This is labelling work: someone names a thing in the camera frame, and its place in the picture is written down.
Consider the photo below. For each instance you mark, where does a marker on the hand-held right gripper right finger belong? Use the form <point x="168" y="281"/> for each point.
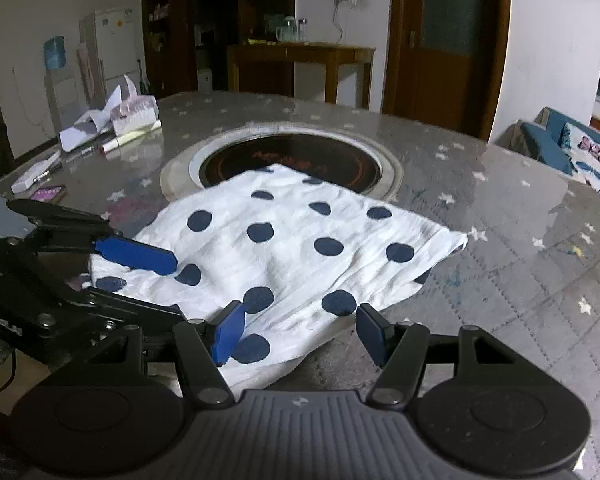
<point x="372" y="334"/>

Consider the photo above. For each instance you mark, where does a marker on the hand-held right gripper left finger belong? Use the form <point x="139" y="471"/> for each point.
<point x="227" y="334"/>

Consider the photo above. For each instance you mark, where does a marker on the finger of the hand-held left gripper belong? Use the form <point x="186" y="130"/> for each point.
<point x="130" y="310"/>
<point x="135" y="256"/>

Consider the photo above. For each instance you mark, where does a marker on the white navy polka dot pants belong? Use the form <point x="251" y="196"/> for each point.
<point x="290" y="260"/>

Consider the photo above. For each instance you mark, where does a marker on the pink phone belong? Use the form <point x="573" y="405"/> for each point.
<point x="50" y="194"/>

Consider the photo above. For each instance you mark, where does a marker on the white flat box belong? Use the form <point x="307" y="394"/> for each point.
<point x="35" y="172"/>

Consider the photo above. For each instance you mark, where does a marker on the pale tube with red cap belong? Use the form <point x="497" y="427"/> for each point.
<point x="127" y="137"/>

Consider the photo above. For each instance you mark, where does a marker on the round built-in induction cooker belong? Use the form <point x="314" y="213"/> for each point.
<point x="290" y="156"/>

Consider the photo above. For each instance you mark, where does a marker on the white refrigerator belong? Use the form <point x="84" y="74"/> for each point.
<point x="115" y="45"/>

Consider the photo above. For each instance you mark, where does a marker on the water dispenser with blue bottle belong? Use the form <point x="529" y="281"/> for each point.
<point x="55" y="52"/>

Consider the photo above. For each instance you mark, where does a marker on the blue sofa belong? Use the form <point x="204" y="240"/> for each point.
<point x="545" y="146"/>

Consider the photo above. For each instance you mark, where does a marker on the dark wooden shelf cabinet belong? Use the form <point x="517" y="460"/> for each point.
<point x="220" y="10"/>

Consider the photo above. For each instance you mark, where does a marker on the brown wooden door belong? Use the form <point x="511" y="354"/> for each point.
<point x="430" y="80"/>

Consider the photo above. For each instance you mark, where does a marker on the wooden side table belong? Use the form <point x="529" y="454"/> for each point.
<point x="305" y="52"/>

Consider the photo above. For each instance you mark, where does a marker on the butterfly print pillow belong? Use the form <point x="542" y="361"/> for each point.
<point x="597" y="160"/>

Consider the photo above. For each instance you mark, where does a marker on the white wall socket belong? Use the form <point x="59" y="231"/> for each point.
<point x="347" y="1"/>

